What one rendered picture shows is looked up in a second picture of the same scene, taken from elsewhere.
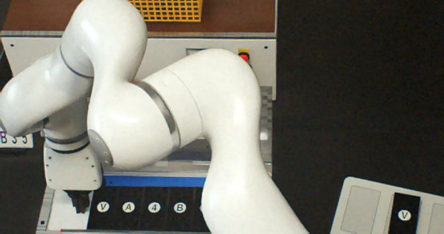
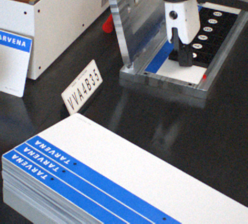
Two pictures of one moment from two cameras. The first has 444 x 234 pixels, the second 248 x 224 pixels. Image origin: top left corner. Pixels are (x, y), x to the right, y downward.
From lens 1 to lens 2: 1.93 m
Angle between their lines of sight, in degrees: 57
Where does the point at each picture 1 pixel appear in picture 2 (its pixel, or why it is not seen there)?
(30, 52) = (45, 14)
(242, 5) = not seen: outside the picture
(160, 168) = (164, 33)
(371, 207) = not seen: outside the picture
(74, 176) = (194, 20)
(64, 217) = (189, 75)
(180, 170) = not seen: hidden behind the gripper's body
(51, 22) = not seen: outside the picture
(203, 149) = not seen: hidden behind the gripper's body
